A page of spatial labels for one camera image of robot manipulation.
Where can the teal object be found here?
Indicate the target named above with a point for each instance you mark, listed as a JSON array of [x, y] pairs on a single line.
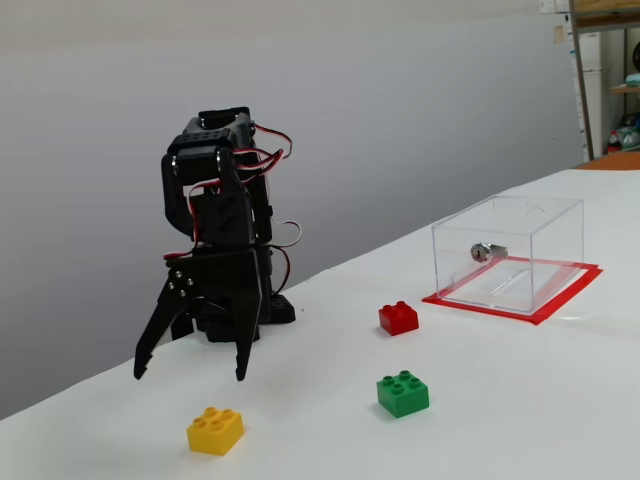
[[634, 80]]

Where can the orange table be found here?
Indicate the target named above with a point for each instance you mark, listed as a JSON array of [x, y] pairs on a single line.
[[615, 161]]

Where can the metal shelf rack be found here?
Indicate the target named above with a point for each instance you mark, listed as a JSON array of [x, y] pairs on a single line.
[[580, 75]]

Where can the red tape frame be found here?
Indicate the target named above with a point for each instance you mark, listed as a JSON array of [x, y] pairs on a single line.
[[540, 320]]

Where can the white appliance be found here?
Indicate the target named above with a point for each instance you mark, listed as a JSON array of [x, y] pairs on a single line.
[[592, 100]]

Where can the clear plastic bag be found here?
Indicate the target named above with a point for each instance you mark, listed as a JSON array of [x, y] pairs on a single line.
[[630, 135]]

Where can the yellow lego brick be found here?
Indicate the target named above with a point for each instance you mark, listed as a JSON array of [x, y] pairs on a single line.
[[215, 432]]

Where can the red lego brick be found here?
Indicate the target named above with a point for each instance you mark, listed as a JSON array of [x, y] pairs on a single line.
[[398, 320]]

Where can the red label soda bottle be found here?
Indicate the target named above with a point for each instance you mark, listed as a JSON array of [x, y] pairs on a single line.
[[613, 144]]

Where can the black table clamp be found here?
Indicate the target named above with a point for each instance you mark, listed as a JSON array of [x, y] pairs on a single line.
[[182, 327]]

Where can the beige paper note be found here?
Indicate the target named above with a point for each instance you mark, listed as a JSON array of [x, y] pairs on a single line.
[[558, 33]]

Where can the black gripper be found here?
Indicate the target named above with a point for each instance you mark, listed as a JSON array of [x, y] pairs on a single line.
[[222, 275]]

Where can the transparent plastic box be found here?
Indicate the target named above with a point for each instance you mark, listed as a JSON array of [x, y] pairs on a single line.
[[500, 225]]

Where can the silver cam lock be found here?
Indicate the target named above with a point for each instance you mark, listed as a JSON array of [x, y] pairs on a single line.
[[480, 252]]

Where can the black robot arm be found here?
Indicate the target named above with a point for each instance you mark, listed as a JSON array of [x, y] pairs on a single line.
[[225, 220]]

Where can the green lego brick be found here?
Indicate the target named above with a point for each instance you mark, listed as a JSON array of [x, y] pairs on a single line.
[[402, 397]]

